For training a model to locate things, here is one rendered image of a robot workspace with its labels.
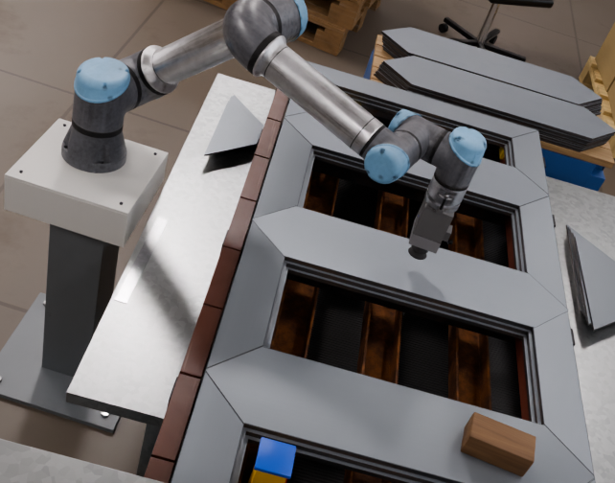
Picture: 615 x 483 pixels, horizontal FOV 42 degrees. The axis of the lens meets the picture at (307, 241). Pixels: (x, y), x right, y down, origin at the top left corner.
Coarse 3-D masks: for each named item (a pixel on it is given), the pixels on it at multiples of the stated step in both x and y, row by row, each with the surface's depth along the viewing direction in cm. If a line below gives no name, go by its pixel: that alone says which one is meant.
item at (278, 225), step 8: (288, 208) 184; (272, 216) 181; (280, 216) 182; (288, 216) 182; (264, 224) 178; (272, 224) 179; (280, 224) 179; (288, 224) 180; (264, 232) 176; (272, 232) 177; (280, 232) 177; (288, 232) 178; (272, 240) 175; (280, 240) 175; (280, 248) 173
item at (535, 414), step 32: (352, 96) 233; (448, 128) 234; (480, 128) 235; (320, 160) 207; (352, 160) 207; (512, 160) 227; (512, 224) 206; (352, 288) 173; (384, 288) 174; (480, 320) 175; (320, 448) 139; (416, 480) 140; (448, 480) 140
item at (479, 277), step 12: (468, 264) 186; (480, 264) 187; (492, 264) 188; (468, 276) 182; (480, 276) 184; (492, 276) 185; (468, 288) 179; (480, 288) 180; (492, 288) 181; (468, 300) 176; (480, 300) 177; (492, 300) 178; (492, 312) 175
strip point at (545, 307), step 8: (536, 288) 185; (544, 288) 186; (536, 296) 183; (544, 296) 184; (552, 296) 185; (536, 304) 181; (544, 304) 182; (552, 304) 183; (560, 304) 183; (536, 312) 179; (544, 312) 180; (552, 312) 180; (560, 312) 181; (536, 320) 177; (544, 320) 178
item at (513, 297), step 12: (504, 276) 186; (516, 276) 187; (504, 288) 182; (516, 288) 183; (528, 288) 184; (504, 300) 179; (516, 300) 180; (528, 300) 181; (504, 312) 176; (516, 312) 177; (528, 312) 178; (528, 324) 175
